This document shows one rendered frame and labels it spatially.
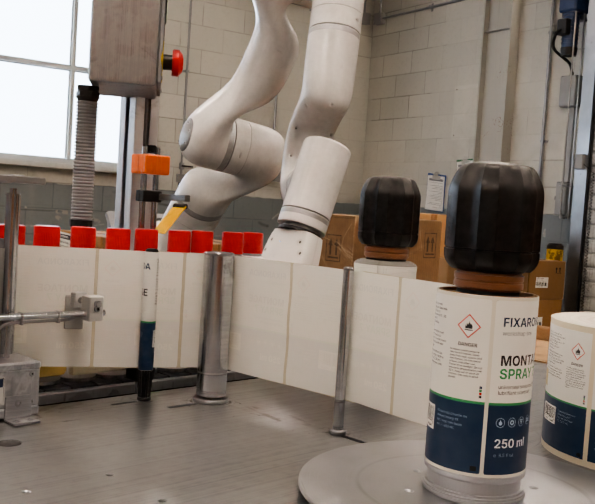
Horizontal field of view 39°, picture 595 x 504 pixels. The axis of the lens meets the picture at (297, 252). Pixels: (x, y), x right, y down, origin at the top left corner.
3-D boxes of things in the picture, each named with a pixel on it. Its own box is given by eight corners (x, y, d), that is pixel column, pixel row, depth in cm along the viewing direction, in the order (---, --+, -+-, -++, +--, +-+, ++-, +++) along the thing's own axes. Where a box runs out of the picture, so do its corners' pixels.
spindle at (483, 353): (488, 515, 68) (515, 158, 66) (400, 484, 74) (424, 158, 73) (544, 493, 74) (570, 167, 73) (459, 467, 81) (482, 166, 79)
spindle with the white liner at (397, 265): (380, 407, 108) (396, 174, 107) (329, 393, 115) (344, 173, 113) (422, 399, 115) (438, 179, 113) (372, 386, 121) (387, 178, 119)
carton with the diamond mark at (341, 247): (346, 343, 179) (355, 215, 177) (271, 326, 196) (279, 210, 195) (434, 335, 199) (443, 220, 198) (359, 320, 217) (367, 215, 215)
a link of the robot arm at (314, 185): (274, 210, 146) (290, 202, 137) (297, 141, 148) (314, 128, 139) (318, 227, 148) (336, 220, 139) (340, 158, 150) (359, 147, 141)
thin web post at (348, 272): (338, 437, 93) (349, 267, 92) (325, 433, 94) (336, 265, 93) (349, 434, 94) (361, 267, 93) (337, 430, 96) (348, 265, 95)
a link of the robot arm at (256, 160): (173, 177, 195) (213, 100, 179) (246, 193, 203) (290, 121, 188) (178, 215, 187) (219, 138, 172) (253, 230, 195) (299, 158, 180)
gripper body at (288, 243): (266, 217, 143) (245, 279, 140) (309, 220, 135) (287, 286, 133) (294, 233, 148) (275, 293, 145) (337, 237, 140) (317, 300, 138)
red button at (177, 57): (163, 46, 119) (184, 48, 120) (162, 50, 123) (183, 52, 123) (161, 73, 119) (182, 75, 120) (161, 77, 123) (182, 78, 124)
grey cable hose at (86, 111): (76, 231, 121) (83, 83, 120) (64, 229, 124) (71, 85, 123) (97, 231, 124) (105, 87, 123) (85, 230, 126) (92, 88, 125)
